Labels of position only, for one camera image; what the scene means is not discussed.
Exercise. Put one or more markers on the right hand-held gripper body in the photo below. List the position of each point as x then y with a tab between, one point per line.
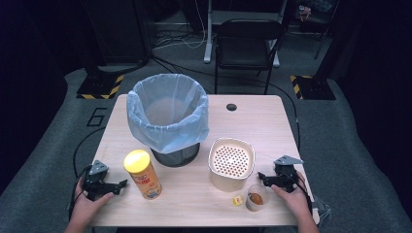
285	176

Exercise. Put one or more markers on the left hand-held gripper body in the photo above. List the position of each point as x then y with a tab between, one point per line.
97	181

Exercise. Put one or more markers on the clear plastic cup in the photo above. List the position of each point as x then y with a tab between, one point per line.
257	202

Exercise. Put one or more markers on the yellow chips can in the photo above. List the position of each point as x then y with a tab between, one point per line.
144	176

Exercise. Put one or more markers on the black mesh trash can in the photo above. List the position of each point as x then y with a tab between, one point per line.
176	157

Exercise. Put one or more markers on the trash bin with blue bag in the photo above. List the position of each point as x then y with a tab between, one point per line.
168	129

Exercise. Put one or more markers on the person's right hand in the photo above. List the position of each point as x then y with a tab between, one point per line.
293	200

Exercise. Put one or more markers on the person's left hand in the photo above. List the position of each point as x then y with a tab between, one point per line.
87	205

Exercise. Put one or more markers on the brown scrap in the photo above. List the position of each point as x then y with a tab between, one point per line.
256	198

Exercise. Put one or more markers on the small yellow cube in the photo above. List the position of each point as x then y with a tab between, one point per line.
237	200

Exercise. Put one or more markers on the beige perforated square container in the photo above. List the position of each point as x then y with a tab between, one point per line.
230	161

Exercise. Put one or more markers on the black base with hazard tape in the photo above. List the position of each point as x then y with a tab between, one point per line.
100	87
312	87

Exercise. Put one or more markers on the black folding chair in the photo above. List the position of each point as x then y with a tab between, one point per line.
247	45

